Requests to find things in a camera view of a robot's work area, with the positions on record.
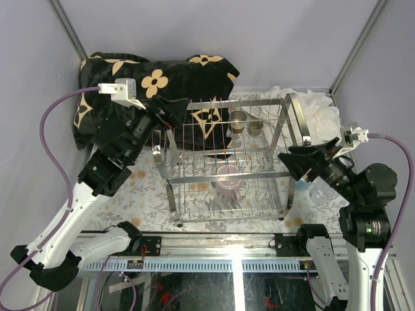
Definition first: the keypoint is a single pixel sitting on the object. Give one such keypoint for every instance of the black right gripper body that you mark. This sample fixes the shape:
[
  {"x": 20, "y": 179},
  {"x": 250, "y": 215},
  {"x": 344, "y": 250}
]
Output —
[{"x": 336, "y": 171}]

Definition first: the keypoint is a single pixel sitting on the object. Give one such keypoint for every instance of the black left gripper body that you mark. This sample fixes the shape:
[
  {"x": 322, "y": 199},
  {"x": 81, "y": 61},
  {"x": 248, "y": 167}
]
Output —
[{"x": 142, "y": 124}]

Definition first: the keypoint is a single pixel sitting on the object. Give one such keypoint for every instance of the light blue mug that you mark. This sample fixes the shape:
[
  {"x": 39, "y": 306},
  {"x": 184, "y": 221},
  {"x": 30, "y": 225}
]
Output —
[{"x": 302, "y": 185}]

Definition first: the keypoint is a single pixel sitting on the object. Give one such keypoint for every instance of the clear glass tumbler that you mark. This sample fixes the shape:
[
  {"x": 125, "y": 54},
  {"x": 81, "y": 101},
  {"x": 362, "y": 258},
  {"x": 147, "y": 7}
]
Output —
[{"x": 321, "y": 193}]

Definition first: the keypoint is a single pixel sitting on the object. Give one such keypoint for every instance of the olive beige mug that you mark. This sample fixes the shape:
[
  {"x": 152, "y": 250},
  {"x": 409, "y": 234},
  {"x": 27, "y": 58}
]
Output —
[{"x": 255, "y": 128}]

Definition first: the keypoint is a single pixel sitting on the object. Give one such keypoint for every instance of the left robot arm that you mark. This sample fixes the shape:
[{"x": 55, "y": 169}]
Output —
[{"x": 55, "y": 258}]

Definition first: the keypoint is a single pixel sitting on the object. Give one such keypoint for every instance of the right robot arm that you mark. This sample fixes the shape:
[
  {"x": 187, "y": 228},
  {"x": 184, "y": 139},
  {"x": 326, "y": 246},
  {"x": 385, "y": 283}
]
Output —
[{"x": 363, "y": 222}]

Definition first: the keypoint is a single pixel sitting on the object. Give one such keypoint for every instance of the stainless steel dish rack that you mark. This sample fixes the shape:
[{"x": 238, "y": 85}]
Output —
[{"x": 222, "y": 163}]

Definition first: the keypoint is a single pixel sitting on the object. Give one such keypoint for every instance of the white crumpled cloth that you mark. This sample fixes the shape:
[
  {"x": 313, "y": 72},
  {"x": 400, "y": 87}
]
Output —
[{"x": 322, "y": 118}]

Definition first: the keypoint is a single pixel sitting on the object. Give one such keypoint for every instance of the black floral plush blanket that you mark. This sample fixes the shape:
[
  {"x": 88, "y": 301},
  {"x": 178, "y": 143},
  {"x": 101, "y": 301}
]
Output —
[{"x": 200, "y": 78}]

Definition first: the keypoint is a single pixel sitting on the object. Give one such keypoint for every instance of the floral patterned table mat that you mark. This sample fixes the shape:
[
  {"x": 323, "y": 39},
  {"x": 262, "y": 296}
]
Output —
[{"x": 142, "y": 200}]

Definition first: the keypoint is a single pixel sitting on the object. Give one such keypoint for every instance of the pink mug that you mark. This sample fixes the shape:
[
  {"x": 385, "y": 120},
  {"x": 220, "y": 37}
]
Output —
[{"x": 229, "y": 188}]

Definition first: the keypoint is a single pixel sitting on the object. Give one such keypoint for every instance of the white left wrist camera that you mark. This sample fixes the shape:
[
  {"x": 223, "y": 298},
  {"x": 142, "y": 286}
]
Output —
[{"x": 122, "y": 92}]

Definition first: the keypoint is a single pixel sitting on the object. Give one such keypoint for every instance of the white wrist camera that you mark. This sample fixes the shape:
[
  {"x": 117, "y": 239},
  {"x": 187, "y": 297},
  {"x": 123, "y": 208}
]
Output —
[
  {"x": 122, "y": 92},
  {"x": 352, "y": 135}
]

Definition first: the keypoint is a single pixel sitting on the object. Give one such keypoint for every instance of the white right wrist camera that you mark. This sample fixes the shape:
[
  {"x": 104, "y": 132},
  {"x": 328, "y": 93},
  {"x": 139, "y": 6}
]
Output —
[{"x": 352, "y": 135}]

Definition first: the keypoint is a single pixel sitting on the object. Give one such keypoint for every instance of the left aluminium frame post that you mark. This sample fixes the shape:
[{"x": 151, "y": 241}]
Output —
[{"x": 69, "y": 30}]

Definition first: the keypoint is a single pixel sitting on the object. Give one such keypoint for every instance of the aluminium frame post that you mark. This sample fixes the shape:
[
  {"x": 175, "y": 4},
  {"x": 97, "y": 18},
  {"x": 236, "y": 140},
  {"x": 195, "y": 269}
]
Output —
[
  {"x": 359, "y": 42},
  {"x": 69, "y": 30}
]

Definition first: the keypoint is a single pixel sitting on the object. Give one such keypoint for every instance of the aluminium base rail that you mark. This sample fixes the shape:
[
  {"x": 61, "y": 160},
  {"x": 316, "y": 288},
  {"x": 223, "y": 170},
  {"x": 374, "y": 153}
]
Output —
[{"x": 189, "y": 252}]

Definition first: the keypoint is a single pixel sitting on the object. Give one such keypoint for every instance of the right aluminium frame post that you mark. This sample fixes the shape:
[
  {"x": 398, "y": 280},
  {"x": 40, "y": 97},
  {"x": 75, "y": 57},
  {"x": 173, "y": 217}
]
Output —
[{"x": 359, "y": 42}]

